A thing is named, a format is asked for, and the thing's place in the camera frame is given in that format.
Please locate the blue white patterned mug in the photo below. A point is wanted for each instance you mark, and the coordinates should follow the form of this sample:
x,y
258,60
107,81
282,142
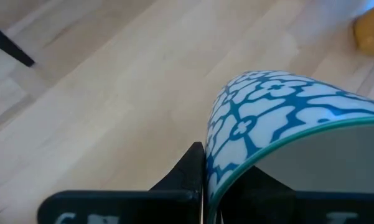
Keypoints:
x,y
267,118

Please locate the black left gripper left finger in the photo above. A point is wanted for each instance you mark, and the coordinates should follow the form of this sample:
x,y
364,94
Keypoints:
x,y
161,207

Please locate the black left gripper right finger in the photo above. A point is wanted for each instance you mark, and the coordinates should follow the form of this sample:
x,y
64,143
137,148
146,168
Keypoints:
x,y
267,205

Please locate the wooden shelf with black legs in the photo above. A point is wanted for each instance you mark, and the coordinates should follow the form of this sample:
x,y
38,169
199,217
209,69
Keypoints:
x,y
9,45

